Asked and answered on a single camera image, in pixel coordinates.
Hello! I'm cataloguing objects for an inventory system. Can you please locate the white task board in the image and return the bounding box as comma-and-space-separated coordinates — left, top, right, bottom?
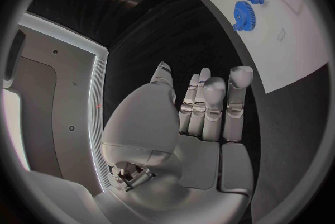
171, 0, 331, 94

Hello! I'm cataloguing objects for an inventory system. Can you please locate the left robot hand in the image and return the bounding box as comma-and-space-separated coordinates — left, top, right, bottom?
93, 61, 255, 224

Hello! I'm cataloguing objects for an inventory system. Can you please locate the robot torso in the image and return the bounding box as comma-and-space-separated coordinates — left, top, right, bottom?
1, 12, 111, 194

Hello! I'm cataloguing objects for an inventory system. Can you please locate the blue gear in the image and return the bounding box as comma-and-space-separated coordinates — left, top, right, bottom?
232, 0, 256, 32

